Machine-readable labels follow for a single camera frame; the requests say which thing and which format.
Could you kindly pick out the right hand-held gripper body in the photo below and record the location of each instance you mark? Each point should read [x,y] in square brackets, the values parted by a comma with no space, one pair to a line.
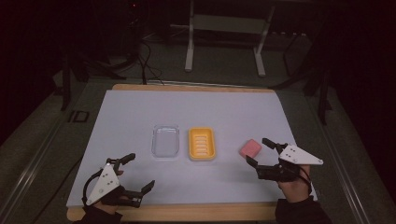
[299,155]

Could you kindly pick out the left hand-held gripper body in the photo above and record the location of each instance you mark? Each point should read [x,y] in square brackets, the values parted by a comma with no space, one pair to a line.
[104,185]

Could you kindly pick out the pink soap bar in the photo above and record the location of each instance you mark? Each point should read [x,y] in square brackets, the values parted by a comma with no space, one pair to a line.
[250,148]

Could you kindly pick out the person's left hand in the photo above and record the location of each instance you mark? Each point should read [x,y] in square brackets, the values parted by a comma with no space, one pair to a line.
[107,207]

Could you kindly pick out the person's right hand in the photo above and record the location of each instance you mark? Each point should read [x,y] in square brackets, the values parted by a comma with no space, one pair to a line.
[295,189]

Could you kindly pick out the clear plastic tray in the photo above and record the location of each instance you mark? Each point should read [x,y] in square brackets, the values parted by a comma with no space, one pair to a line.
[165,141]

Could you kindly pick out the yellow soap dish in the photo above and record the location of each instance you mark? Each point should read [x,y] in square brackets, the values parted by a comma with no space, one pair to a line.
[201,143]

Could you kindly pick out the black tripod stand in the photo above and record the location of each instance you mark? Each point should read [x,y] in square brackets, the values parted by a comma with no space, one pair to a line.
[66,84]
[323,96]

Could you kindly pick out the white table mat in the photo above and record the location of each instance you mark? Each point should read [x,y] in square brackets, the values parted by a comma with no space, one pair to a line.
[199,109]

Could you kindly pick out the white metal stand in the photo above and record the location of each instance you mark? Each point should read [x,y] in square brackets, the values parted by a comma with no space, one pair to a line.
[229,23]

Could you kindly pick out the black floor bracket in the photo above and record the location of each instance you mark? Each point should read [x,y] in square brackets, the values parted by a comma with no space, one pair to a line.
[78,116]

